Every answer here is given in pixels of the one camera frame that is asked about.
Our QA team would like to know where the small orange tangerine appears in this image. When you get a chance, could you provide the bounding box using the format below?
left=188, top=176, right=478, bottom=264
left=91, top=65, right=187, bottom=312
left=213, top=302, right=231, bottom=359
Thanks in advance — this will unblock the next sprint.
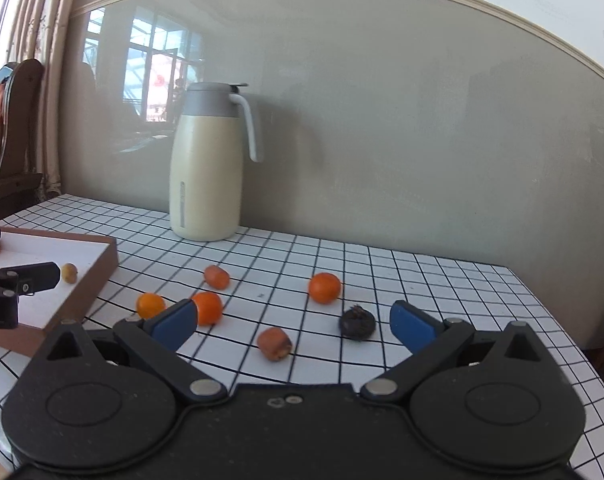
left=136, top=292, right=166, bottom=320

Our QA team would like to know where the dark purple mangosteen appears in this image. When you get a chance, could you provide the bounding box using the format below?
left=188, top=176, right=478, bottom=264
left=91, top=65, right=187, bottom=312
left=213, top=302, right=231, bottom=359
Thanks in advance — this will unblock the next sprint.
left=339, top=304, right=377, bottom=340

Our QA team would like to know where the shallow brown cardboard box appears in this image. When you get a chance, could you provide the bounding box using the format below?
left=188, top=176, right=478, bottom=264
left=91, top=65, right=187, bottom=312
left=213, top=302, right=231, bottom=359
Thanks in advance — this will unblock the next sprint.
left=0, top=226, right=118, bottom=356

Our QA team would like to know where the black white grid tablecloth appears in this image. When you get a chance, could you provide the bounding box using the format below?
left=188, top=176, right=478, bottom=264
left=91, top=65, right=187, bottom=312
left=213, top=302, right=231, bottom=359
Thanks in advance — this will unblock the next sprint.
left=6, top=195, right=604, bottom=479

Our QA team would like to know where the wooden chair orange cushion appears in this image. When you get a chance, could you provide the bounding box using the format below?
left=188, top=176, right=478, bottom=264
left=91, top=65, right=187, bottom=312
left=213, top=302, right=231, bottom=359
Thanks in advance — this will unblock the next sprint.
left=0, top=58, right=44, bottom=219

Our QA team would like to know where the cream thermos jug grey lid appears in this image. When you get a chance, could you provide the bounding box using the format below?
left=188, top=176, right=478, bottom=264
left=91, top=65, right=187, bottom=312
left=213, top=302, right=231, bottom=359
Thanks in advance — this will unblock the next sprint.
left=168, top=82, right=264, bottom=242

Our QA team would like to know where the beige patterned curtain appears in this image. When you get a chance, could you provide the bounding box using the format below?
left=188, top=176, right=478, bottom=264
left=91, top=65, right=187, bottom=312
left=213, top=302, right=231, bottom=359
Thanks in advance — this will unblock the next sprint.
left=0, top=0, right=74, bottom=198

